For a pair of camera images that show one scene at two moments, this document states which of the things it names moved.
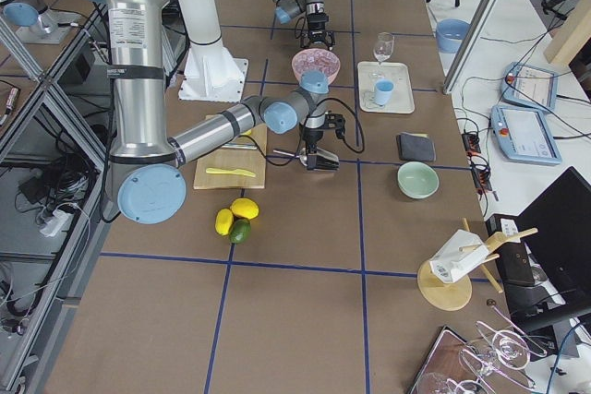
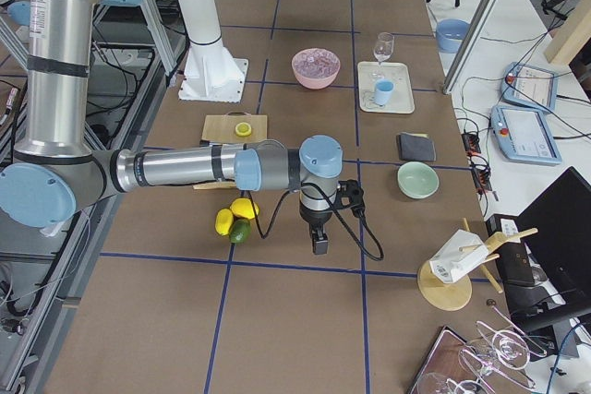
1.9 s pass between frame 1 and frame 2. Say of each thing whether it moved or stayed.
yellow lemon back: stayed
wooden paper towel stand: stayed
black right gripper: moved
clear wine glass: stayed
